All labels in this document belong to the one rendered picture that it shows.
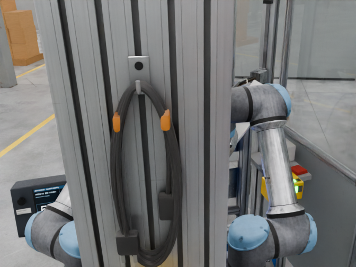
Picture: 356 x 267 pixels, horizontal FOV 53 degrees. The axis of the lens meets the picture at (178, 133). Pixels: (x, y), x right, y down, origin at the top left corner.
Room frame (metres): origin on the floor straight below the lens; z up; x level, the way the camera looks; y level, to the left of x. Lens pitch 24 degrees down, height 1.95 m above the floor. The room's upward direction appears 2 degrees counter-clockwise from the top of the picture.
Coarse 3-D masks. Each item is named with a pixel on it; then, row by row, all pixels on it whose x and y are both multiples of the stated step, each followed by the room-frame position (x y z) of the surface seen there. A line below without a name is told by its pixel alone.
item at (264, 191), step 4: (292, 172) 1.47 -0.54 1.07; (296, 176) 1.43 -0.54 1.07; (264, 180) 1.41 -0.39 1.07; (264, 184) 1.40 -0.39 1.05; (296, 184) 1.37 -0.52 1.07; (300, 184) 1.37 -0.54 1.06; (264, 188) 1.40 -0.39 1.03; (264, 192) 1.40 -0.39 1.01; (300, 192) 1.38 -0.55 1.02; (264, 196) 1.40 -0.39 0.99; (300, 196) 1.38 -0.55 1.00; (268, 200) 1.36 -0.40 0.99
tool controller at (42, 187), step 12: (24, 180) 1.21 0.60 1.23; (36, 180) 1.19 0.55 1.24; (48, 180) 1.18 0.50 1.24; (60, 180) 1.16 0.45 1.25; (12, 192) 1.11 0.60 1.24; (24, 192) 1.11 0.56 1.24; (36, 192) 1.12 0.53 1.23; (48, 192) 1.13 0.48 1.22; (24, 204) 1.10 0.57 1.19; (24, 216) 1.09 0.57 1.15; (24, 228) 1.07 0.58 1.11
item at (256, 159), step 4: (252, 156) 2.03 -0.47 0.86; (256, 156) 2.03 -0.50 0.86; (260, 156) 2.03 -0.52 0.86; (252, 160) 2.00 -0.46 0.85; (256, 160) 1.98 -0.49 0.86; (260, 160) 1.98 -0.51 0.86; (256, 164) 1.94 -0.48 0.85; (260, 164) 1.93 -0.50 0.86; (292, 164) 1.91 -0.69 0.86; (296, 164) 1.91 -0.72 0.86; (260, 168) 1.89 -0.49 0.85; (308, 172) 1.82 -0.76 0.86; (300, 176) 1.77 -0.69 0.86; (304, 176) 1.77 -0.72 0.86; (308, 176) 1.78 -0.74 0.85; (304, 180) 1.77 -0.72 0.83
